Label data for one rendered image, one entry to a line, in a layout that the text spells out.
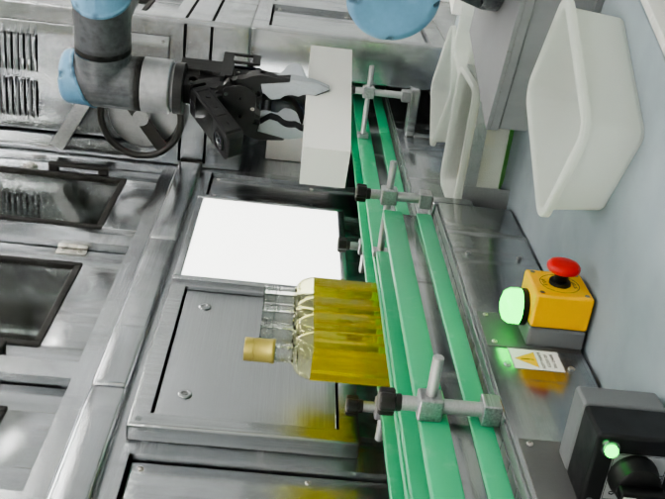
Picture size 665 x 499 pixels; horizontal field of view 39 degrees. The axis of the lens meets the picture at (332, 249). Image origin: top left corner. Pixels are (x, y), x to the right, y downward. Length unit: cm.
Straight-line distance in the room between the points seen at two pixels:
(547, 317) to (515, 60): 36
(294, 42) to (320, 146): 114
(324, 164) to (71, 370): 59
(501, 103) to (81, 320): 85
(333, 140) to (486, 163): 43
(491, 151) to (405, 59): 81
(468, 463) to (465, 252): 47
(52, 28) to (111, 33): 115
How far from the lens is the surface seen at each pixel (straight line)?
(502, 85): 130
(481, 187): 157
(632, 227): 106
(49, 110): 246
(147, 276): 180
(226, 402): 144
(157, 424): 138
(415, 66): 234
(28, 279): 188
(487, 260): 134
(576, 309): 113
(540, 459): 95
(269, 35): 231
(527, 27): 126
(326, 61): 135
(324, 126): 122
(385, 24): 119
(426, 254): 137
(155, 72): 129
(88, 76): 130
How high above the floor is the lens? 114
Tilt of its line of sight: 4 degrees down
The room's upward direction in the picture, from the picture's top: 84 degrees counter-clockwise
